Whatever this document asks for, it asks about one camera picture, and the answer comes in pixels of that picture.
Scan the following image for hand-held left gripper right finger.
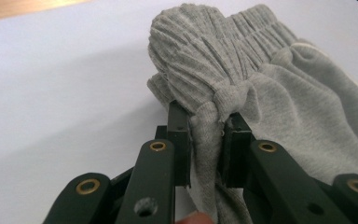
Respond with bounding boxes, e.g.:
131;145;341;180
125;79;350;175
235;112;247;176
219;111;352;224

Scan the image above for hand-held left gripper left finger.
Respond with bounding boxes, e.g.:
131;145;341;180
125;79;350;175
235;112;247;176
115;100;193;224

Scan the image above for grey shorts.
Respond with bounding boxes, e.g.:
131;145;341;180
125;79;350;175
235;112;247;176
146;3;358;224

